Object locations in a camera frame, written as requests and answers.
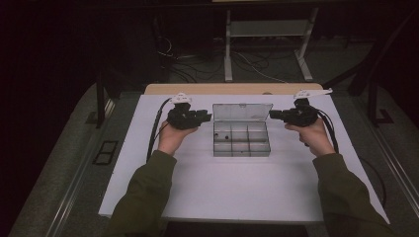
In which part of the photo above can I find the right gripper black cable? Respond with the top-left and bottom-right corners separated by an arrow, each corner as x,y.
304,110 -> 341,155

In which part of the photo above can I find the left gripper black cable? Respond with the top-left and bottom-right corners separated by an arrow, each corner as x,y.
145,97 -> 173,163

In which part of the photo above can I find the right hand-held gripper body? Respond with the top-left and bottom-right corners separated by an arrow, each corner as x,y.
282,87 -> 334,128

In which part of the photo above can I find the white floor cable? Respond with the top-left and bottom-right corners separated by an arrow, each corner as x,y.
234,50 -> 289,84

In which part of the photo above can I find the black floor outlet plate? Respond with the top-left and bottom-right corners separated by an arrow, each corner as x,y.
92,140 -> 119,166

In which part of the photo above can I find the tangle of black floor cables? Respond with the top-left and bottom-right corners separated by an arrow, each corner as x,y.
154,34 -> 228,84

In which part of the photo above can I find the black metal stand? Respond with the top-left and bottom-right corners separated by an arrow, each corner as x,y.
324,9 -> 419,127
94,63 -> 122,130

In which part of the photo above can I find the metal floor rail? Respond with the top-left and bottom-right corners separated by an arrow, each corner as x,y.
357,105 -> 419,210
44,98 -> 117,237

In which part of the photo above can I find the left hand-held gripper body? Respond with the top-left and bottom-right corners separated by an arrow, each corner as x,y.
166,92 -> 200,130

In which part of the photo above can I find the person's left hand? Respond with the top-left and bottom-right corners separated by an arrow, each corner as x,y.
157,119 -> 200,157

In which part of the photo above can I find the white metal frame stand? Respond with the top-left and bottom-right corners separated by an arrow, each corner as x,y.
223,7 -> 320,83

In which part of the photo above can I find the thin black cable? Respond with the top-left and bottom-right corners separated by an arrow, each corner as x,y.
358,156 -> 387,209

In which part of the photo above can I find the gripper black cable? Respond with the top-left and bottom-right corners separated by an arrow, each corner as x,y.
304,110 -> 341,155
145,97 -> 173,163

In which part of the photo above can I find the clear grey plastic compartment box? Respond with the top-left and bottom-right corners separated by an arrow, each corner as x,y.
211,103 -> 274,158

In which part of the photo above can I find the person's right hand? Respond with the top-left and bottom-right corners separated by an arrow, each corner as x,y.
284,117 -> 336,158

